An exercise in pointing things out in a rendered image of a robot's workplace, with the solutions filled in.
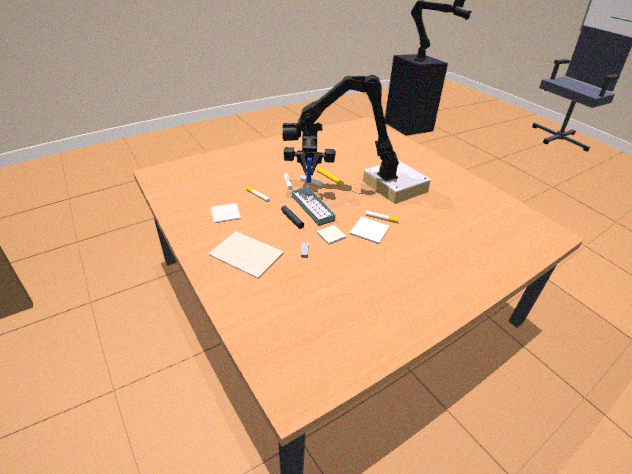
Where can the blue stylus with grey tip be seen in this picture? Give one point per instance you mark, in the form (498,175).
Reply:
(309,171)

